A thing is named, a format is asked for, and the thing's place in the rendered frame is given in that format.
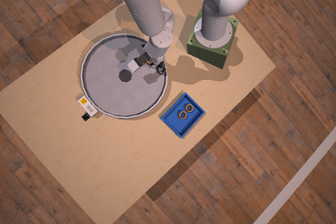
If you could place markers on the blue shallow tray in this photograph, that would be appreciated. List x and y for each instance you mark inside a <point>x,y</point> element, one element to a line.
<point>182,126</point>

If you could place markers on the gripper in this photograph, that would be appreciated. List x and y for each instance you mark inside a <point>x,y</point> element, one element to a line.
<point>156,62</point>

